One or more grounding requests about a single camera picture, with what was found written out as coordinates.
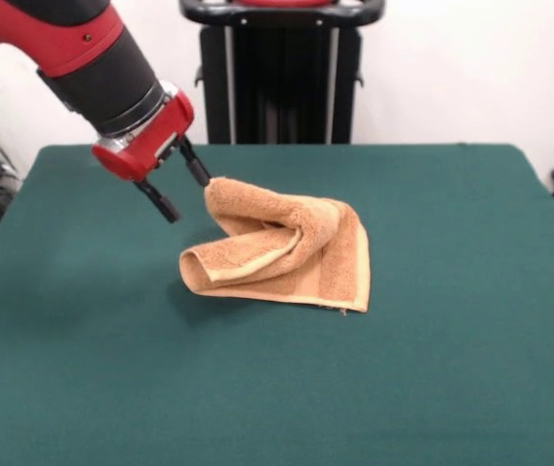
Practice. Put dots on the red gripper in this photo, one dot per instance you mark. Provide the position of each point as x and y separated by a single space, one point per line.
150 143

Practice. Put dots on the tan terry towel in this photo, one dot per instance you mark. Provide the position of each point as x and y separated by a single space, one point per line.
339 262

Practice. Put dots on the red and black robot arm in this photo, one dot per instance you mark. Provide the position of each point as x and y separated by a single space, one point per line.
87 58

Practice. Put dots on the red robot base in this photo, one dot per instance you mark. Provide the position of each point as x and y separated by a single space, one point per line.
281 2

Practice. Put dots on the dark green table cloth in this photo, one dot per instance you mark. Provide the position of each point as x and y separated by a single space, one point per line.
111 364

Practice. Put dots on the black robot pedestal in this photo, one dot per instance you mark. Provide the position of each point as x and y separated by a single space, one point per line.
281 73

